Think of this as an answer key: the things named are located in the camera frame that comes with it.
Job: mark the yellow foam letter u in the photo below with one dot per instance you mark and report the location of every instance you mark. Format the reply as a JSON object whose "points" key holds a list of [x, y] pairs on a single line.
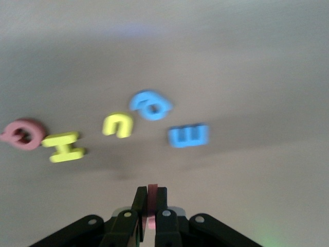
{"points": [[110, 126]]}

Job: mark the yellow foam letter H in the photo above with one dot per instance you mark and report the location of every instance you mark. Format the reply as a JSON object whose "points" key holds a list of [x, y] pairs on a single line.
{"points": [[64, 148]]}

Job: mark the blue foam letter m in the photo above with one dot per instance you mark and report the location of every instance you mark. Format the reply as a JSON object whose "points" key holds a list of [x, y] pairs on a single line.
{"points": [[189, 142]]}

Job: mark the blue foam letter a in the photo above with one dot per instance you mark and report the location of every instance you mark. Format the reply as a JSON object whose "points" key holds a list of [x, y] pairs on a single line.
{"points": [[144, 99]]}

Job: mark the pink foam letter w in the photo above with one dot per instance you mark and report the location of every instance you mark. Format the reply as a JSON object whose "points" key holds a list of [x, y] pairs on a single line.
{"points": [[152, 198]]}

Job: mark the pink foam letter Q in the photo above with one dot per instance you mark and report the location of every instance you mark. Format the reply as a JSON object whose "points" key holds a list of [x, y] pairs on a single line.
{"points": [[34, 139]]}

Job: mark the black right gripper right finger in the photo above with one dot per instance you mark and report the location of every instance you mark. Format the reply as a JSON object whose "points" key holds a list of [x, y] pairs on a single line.
{"points": [[167, 229]]}

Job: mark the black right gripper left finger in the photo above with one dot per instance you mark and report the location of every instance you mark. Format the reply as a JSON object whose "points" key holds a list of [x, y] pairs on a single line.
{"points": [[120, 229]]}

